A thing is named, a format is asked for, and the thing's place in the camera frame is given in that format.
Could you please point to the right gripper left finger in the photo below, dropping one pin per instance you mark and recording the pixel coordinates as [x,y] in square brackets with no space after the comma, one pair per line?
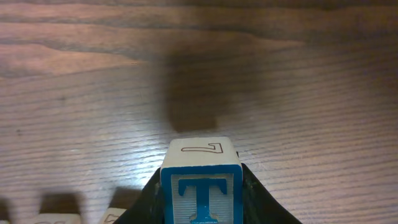
[149,207]

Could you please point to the yellow O letter block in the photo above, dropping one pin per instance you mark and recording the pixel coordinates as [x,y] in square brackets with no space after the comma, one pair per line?
[111,215]

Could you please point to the green B letter block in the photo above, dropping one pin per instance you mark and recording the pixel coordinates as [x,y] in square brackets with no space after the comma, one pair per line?
[56,218]

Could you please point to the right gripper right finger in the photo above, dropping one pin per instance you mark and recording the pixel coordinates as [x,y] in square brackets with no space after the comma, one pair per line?
[259,206]

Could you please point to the blue T letter block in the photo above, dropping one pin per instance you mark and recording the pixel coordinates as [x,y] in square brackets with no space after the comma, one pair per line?
[202,182]

